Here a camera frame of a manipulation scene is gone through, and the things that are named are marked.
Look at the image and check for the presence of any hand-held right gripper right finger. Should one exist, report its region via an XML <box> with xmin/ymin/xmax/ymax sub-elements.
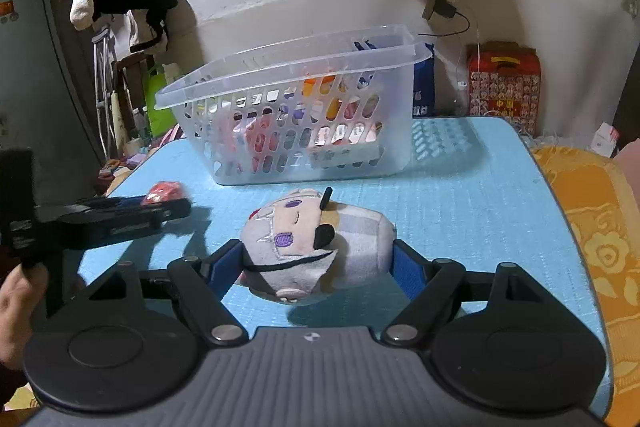
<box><xmin>381</xmin><ymin>239</ymin><xmax>558</xmax><ymax>350</ymax></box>

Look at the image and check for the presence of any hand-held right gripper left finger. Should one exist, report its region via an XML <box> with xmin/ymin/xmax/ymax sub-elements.
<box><xmin>74</xmin><ymin>238</ymin><xmax>249</xmax><ymax>349</ymax></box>

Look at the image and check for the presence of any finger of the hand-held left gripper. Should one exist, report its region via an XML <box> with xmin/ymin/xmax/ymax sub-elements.
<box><xmin>60</xmin><ymin>198</ymin><xmax>192</xmax><ymax>252</ymax></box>
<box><xmin>75</xmin><ymin>196</ymin><xmax>153</xmax><ymax>212</ymax></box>

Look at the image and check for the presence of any small red toy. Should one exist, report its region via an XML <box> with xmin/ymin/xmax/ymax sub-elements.
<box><xmin>144</xmin><ymin>180</ymin><xmax>186</xmax><ymax>208</ymax></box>

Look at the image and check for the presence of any grey plush toy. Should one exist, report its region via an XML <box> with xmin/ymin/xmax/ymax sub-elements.
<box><xmin>239</xmin><ymin>188</ymin><xmax>397</xmax><ymax>306</ymax></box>

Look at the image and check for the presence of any pink tissue packet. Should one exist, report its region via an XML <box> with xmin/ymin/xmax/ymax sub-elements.
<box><xmin>232</xmin><ymin>116</ymin><xmax>282</xmax><ymax>165</ymax></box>

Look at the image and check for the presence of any white orange tissue pack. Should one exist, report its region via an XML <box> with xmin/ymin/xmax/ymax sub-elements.
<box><xmin>306</xmin><ymin>123</ymin><xmax>385</xmax><ymax>168</ymax></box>

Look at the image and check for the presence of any clear plastic basket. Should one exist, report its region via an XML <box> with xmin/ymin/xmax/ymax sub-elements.
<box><xmin>154</xmin><ymin>24</ymin><xmax>435</xmax><ymax>186</ymax></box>

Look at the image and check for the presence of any orange plastic box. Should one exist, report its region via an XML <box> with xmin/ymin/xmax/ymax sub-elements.
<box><xmin>301</xmin><ymin>76</ymin><xmax>347</xmax><ymax>118</ymax></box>

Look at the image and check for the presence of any person's left hand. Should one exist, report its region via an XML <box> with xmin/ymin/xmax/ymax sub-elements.
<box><xmin>0</xmin><ymin>263</ymin><xmax>52</xmax><ymax>372</ymax></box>

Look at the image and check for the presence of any green paper bag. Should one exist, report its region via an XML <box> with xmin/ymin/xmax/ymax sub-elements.
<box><xmin>144</xmin><ymin>66</ymin><xmax>179</xmax><ymax>138</ymax></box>

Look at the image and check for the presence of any metal crutch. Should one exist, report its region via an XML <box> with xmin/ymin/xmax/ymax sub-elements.
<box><xmin>91</xmin><ymin>27</ymin><xmax>119</xmax><ymax>158</ymax></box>

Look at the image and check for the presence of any wooden chair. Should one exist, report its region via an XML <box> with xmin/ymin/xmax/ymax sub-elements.
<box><xmin>112</xmin><ymin>54</ymin><xmax>157</xmax><ymax>148</ymax></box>

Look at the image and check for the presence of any grey door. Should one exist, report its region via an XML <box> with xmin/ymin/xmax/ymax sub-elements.
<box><xmin>0</xmin><ymin>0</ymin><xmax>107</xmax><ymax>168</ymax></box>

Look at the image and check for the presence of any blue bag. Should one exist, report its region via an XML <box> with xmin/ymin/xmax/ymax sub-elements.
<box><xmin>412</xmin><ymin>42</ymin><xmax>436</xmax><ymax>118</ymax></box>

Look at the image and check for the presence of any yellow floral blanket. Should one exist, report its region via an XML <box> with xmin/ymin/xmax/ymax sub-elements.
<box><xmin>530</xmin><ymin>146</ymin><xmax>640</xmax><ymax>419</ymax></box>

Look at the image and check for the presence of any red gift box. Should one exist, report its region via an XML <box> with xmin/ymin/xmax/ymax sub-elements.
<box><xmin>467</xmin><ymin>40</ymin><xmax>543</xmax><ymax>134</ymax></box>

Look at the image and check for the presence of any white carton with red print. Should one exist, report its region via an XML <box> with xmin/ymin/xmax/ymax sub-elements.
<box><xmin>590</xmin><ymin>123</ymin><xmax>621</xmax><ymax>158</ymax></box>

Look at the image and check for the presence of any pink pillow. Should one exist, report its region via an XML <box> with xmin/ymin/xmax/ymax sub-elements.
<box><xmin>614</xmin><ymin>139</ymin><xmax>640</xmax><ymax>219</ymax></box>

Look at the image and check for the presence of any power adapter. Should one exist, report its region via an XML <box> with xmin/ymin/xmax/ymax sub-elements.
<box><xmin>422</xmin><ymin>0</ymin><xmax>459</xmax><ymax>22</ymax></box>

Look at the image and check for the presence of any dark wooden headboard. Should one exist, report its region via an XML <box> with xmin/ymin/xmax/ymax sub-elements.
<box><xmin>625</xmin><ymin>52</ymin><xmax>640</xmax><ymax>144</ymax></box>

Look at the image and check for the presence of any black cable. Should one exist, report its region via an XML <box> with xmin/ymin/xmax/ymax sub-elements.
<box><xmin>429</xmin><ymin>9</ymin><xmax>471</xmax><ymax>37</ymax></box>

